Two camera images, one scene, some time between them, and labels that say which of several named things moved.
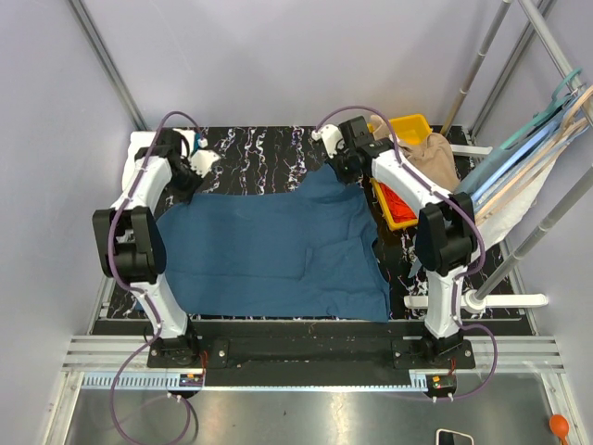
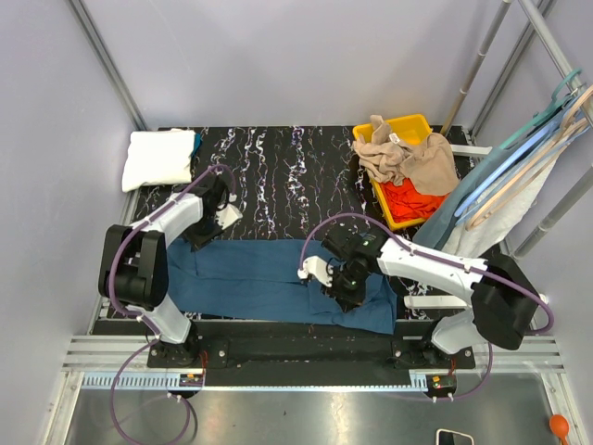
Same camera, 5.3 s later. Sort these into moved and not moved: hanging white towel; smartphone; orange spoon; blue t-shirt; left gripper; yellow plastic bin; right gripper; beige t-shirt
Moved: blue t-shirt; right gripper; left gripper
Not moved: smartphone; yellow plastic bin; hanging white towel; orange spoon; beige t-shirt
